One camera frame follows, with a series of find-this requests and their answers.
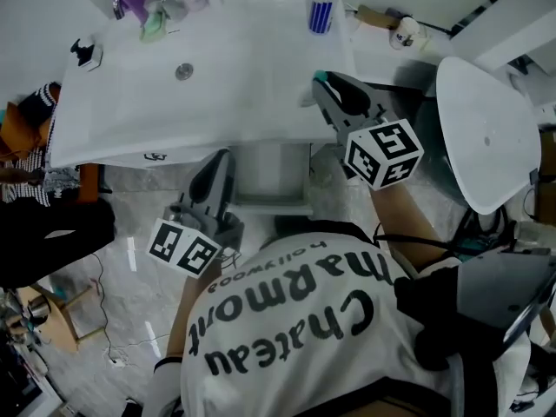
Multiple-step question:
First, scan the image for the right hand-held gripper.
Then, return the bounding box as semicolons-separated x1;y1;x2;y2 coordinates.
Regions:
297;69;425;190

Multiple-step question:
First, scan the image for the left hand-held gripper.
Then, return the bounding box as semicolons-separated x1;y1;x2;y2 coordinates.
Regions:
146;148;245;280

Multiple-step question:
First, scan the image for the white drawer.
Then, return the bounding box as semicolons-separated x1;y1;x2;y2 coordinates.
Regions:
228;142;314;217

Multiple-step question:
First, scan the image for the person's right forearm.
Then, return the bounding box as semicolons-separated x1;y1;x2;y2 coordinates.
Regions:
367;183;445;274

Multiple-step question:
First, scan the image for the person's left forearm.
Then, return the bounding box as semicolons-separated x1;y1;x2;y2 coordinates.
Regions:
165;261;223;361

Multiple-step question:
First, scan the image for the white ceramic sink basin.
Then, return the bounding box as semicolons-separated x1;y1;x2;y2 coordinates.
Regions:
46;0;358;169

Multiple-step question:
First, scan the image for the blue striped spray bottle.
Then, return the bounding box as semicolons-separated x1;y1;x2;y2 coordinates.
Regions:
305;0;349;36

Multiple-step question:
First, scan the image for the brown cardboard tube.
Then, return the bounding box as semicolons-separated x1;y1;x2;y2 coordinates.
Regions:
355;5;401;30

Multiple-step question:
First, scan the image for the white cup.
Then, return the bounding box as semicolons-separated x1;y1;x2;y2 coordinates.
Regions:
387;16;421;51

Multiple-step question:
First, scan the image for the wooden stool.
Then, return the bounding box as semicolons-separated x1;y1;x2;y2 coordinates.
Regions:
16;283;106;354

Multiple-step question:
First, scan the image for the person's white printed shirt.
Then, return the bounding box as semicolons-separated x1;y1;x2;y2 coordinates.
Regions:
152;219;532;417

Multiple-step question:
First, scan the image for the green cloth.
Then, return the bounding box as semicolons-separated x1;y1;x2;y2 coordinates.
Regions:
138;1;169;43

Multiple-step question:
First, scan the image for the striped black white garment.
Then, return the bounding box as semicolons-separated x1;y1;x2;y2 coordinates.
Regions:
0;81;63;209

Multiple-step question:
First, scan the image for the white shelf unit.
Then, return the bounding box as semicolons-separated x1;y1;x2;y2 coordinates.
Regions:
449;0;556;74

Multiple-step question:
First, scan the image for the white box with black pump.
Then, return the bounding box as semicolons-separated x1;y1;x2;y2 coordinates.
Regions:
69;37;105;73

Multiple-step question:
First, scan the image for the grey box device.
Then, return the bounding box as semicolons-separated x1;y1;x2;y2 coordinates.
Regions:
456;246;556;343

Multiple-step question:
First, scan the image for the thin floor cable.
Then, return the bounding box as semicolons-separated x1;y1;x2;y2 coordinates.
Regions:
89;253;166;364

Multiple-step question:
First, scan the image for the black shoulder strap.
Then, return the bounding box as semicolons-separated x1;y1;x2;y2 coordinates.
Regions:
394;266;462;372

